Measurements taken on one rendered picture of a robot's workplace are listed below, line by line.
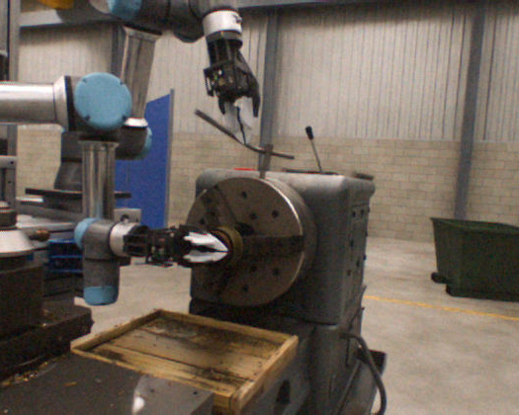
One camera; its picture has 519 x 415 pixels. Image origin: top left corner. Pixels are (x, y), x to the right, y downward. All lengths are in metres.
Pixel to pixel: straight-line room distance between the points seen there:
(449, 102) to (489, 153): 1.50
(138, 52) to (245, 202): 0.61
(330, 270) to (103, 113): 0.65
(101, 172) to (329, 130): 10.28
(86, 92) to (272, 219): 0.47
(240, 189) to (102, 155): 0.35
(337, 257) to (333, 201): 0.15
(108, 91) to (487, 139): 10.44
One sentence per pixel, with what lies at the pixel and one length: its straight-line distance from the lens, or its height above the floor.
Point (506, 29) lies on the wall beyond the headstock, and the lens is 11.65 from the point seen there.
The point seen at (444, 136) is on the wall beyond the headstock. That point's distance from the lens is 11.02.
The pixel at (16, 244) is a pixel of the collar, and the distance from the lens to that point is 0.60.
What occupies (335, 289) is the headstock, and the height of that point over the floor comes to 0.96.
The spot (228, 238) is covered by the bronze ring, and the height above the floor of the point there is 1.10.
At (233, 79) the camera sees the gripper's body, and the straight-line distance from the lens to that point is 0.85.
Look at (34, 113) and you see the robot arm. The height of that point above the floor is 1.34.
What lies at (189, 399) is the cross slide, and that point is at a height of 0.97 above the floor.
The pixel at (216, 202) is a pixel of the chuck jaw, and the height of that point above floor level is 1.17.
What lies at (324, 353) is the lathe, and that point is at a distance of 1.18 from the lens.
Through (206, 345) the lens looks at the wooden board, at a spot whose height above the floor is 0.88.
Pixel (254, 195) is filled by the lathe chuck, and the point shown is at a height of 1.19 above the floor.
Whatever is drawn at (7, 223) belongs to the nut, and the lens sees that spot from 0.61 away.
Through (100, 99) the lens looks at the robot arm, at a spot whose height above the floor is 1.37.
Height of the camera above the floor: 1.23
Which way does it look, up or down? 5 degrees down
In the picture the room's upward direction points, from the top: 4 degrees clockwise
